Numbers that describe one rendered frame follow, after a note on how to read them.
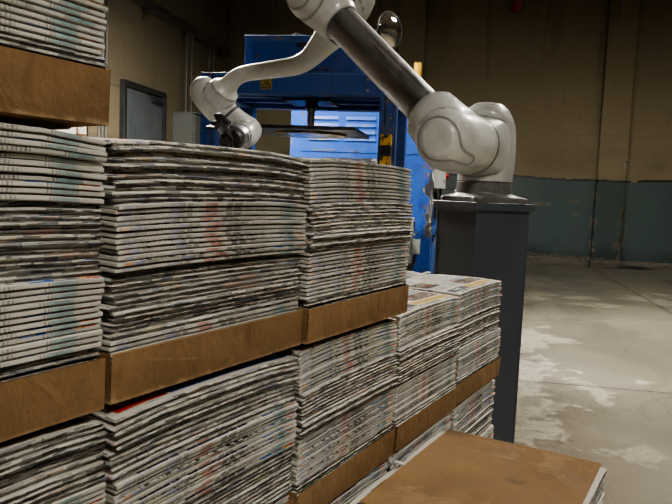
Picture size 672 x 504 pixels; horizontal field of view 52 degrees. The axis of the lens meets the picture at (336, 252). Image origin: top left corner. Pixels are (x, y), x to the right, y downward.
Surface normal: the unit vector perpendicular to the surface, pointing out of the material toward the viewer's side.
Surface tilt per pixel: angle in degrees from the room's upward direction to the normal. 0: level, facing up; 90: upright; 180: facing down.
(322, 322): 92
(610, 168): 90
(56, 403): 91
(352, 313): 93
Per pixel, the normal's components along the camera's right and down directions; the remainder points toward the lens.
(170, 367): 0.86, 0.11
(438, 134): -0.50, 0.14
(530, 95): -0.17, 0.08
